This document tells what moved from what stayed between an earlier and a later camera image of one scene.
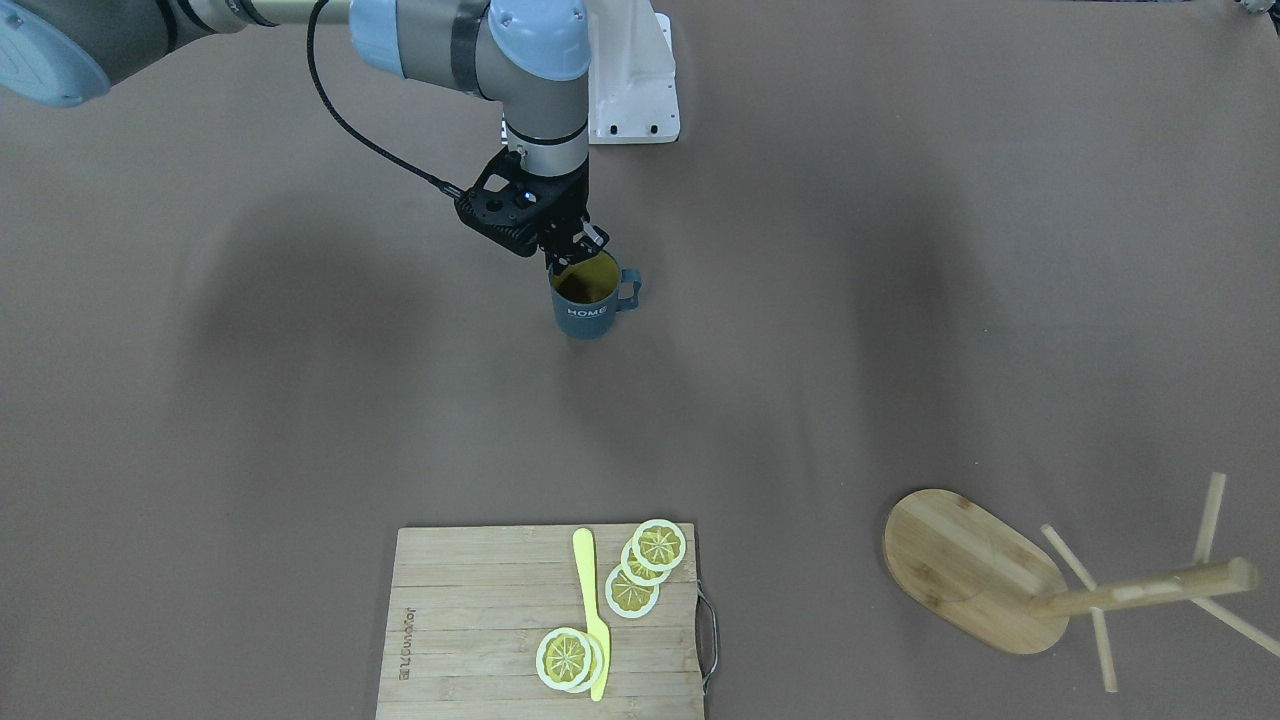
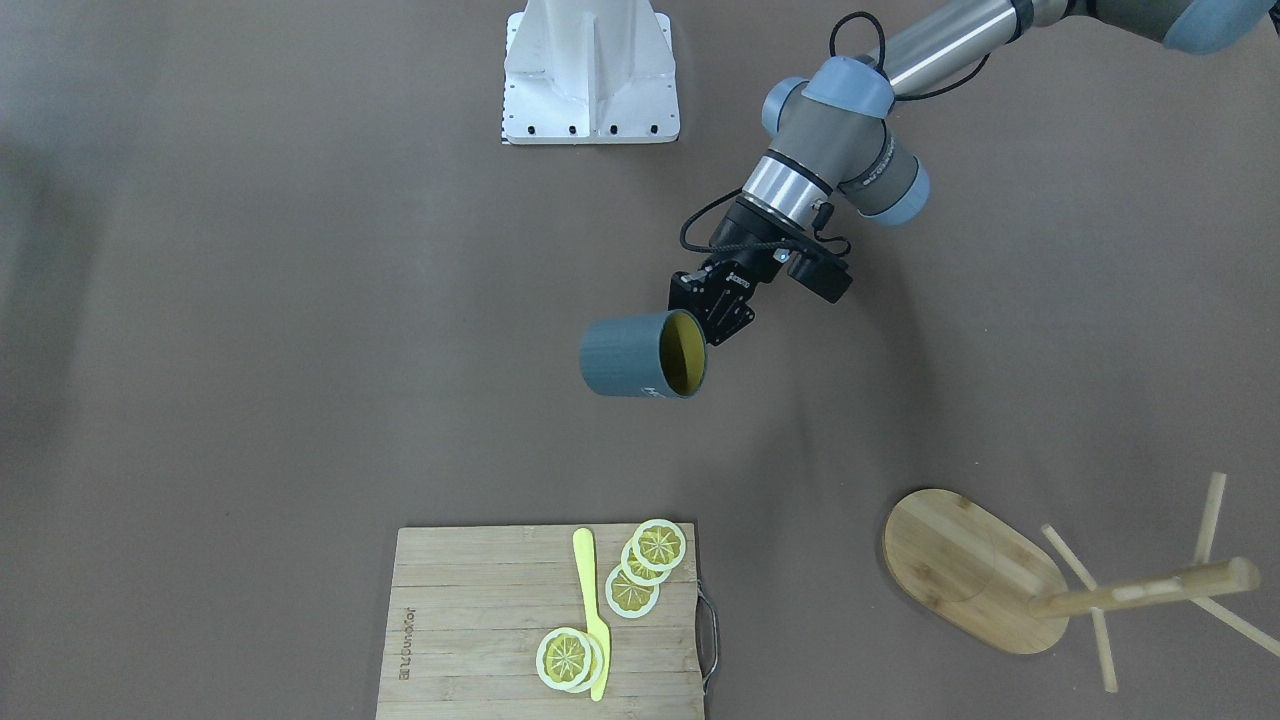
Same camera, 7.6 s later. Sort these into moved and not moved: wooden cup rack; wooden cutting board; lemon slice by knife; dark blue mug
Moved: dark blue mug
Not moved: wooden cup rack; wooden cutting board; lemon slice by knife
